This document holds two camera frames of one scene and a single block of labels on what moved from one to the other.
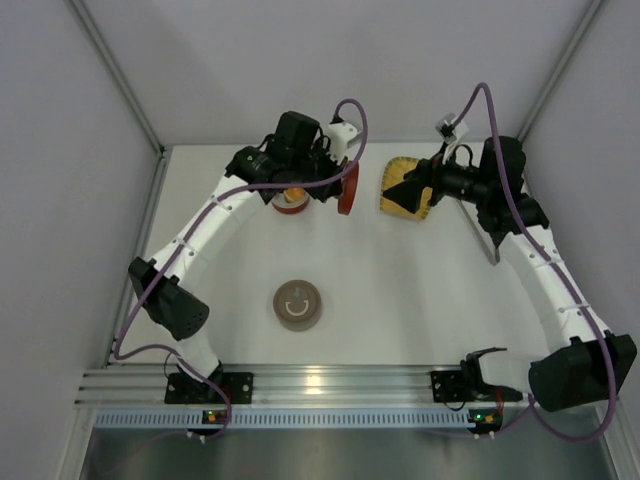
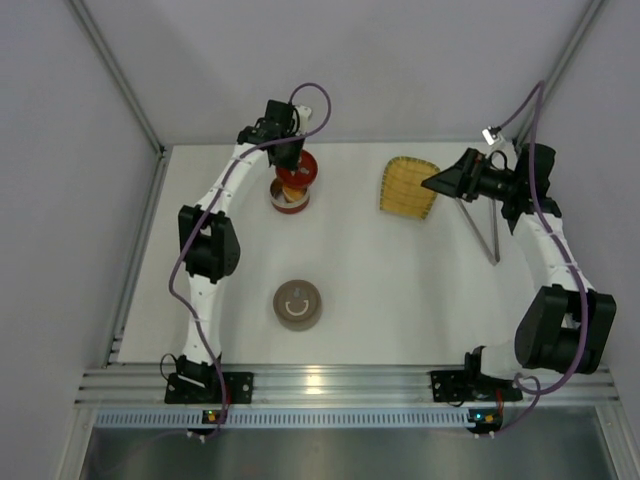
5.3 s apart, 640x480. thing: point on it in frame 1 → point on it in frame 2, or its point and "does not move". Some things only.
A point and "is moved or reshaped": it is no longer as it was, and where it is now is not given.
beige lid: (297, 300) does not move
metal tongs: (493, 253) does not move
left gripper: (329, 182) → (286, 153)
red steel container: (281, 204) does not move
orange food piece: (296, 193) does not move
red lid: (346, 202) is moved or reshaped
